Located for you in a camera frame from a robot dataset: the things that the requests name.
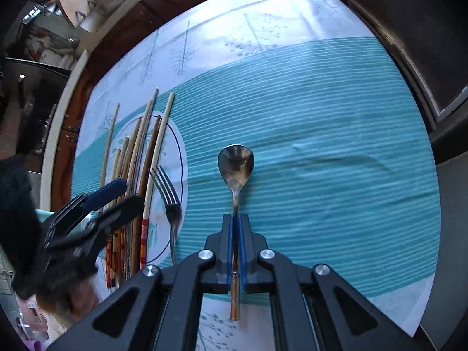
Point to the person's left forearm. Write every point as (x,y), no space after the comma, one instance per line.
(73,310)

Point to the pale cutting board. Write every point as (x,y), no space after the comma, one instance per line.
(75,2)

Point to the pile of mixed chopsticks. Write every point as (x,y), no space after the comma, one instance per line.
(161,142)

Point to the pale grey refrigerator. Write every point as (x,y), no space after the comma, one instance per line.
(453,226)

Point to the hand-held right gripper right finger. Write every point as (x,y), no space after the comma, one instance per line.
(242,248)

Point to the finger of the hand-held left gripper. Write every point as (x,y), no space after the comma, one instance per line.
(120,208)
(109,192)

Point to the gas stove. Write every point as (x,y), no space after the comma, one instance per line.
(33,91)

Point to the metal fork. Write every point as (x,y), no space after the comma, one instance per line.
(172,210)

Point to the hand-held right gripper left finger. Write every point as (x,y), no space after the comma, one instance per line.
(228,248)

